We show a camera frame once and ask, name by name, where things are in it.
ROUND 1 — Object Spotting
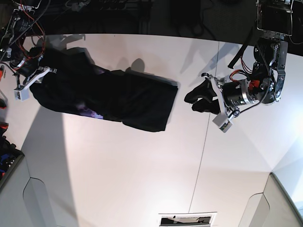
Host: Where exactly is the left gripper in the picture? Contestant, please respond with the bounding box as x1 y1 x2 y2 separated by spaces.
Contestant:
184 73 240 118

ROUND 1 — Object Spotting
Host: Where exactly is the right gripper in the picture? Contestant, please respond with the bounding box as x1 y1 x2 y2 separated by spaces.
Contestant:
14 66 57 92

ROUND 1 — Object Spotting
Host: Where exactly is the black t-shirt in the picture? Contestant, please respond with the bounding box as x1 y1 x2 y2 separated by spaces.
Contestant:
30 48 178 132

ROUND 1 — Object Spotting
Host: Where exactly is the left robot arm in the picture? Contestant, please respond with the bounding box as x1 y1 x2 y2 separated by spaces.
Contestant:
184 0 293 120

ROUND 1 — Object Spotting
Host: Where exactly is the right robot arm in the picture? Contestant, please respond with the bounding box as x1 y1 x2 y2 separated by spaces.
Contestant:
0 0 57 95

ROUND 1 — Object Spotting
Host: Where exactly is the red black clamp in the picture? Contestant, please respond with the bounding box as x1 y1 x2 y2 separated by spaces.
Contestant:
0 122 9 130
0 90 8 109

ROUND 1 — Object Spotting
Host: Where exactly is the bin of dark clothes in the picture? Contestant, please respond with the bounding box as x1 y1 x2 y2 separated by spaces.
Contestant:
0 136 24 180

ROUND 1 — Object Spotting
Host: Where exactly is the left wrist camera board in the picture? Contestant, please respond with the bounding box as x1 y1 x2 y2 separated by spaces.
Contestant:
213 113 233 133

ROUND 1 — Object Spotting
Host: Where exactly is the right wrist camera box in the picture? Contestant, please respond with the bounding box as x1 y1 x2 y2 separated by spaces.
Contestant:
14 88 30 101

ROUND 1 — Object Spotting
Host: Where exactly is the red handled screwdriver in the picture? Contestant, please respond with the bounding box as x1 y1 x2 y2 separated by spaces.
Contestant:
0 65 5 81

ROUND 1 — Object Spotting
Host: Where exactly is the right grey table bracket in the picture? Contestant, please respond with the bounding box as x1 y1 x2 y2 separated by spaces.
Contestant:
238 193 270 227

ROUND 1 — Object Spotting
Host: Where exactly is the grey table bracket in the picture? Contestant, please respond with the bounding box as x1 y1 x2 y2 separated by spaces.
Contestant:
238 193 270 227
23 177 57 227

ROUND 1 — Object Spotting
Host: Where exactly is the left grey table bracket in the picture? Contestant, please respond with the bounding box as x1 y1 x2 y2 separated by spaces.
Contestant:
23 177 57 227

